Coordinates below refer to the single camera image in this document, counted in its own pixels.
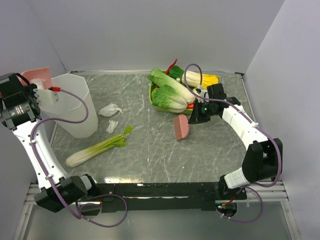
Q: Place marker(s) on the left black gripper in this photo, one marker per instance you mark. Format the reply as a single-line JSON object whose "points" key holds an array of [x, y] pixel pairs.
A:
{"points": [[29, 89]]}

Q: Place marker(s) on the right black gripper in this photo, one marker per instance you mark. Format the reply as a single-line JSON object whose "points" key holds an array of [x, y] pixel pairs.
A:
{"points": [[196, 118]]}

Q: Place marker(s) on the pink hand brush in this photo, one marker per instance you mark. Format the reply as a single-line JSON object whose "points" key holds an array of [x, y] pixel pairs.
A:
{"points": [[181, 127]]}

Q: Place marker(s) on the pink plastic dustpan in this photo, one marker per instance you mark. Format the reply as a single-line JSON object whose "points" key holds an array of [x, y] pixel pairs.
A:
{"points": [[41, 73]]}

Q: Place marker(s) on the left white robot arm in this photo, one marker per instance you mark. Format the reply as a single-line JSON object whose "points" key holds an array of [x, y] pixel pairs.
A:
{"points": [[57, 189]]}

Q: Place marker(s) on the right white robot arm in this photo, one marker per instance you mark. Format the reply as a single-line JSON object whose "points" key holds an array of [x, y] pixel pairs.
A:
{"points": [[263, 157]]}

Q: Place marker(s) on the green plastic tray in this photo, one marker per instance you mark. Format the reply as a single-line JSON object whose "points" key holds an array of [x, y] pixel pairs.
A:
{"points": [[183, 82]]}

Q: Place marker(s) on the orange carrot toy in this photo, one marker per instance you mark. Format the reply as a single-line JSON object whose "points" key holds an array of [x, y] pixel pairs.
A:
{"points": [[190, 106]]}

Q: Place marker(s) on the paper scrap left of dustpan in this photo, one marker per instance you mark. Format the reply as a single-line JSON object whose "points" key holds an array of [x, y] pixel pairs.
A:
{"points": [[39, 82]]}

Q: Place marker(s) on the yellow leaf napa cabbage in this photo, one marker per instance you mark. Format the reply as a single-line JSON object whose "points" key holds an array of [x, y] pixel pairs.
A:
{"points": [[194, 79]]}

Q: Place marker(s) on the front green lettuce head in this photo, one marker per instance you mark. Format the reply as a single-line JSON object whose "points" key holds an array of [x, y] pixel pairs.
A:
{"points": [[167, 98]]}

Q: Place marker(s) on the dark green leafy vegetable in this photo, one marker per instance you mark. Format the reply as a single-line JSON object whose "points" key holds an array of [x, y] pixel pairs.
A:
{"points": [[176, 72]]}

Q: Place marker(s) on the translucent white trash bin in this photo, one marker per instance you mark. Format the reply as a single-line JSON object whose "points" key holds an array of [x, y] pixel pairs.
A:
{"points": [[70, 108]]}

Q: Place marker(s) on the long green romaine lettuce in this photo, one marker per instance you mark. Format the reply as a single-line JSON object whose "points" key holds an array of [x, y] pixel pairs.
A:
{"points": [[160, 79]]}

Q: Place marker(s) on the red chili pepper toy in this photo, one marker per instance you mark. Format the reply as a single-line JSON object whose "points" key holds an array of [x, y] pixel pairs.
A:
{"points": [[170, 67]]}

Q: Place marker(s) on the celery stalk toy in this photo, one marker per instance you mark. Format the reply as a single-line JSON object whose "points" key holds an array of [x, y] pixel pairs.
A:
{"points": [[84, 155]]}

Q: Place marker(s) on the paper scrap above celery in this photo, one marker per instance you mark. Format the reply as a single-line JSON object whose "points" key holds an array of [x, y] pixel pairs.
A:
{"points": [[111, 127]]}

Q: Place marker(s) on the large paper scrap by bin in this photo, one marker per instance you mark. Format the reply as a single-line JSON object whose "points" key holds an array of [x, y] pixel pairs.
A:
{"points": [[110, 110]]}

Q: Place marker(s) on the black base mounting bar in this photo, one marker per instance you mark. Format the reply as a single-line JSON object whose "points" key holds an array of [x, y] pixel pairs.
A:
{"points": [[204, 196]]}

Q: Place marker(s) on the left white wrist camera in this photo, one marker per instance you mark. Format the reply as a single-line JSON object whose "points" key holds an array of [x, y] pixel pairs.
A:
{"points": [[45, 97]]}

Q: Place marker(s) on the aluminium frame rail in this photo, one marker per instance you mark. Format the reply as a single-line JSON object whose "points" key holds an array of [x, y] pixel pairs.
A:
{"points": [[166, 211]]}

